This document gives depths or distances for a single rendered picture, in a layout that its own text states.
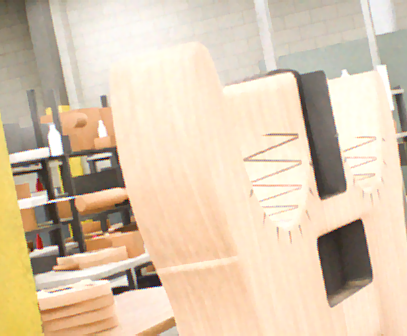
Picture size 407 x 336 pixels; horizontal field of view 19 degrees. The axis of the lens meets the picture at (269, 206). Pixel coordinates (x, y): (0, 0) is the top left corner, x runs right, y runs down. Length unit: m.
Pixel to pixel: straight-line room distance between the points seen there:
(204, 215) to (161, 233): 0.02
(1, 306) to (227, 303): 1.18
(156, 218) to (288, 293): 0.09
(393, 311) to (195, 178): 0.27
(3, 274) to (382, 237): 1.04
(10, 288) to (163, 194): 1.22
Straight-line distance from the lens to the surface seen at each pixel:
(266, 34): 4.69
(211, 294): 0.59
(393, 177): 0.84
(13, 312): 1.78
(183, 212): 0.57
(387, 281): 0.79
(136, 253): 8.18
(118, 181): 10.67
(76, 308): 4.67
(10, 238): 1.80
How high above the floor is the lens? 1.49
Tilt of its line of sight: 3 degrees down
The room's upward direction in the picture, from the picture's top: 11 degrees counter-clockwise
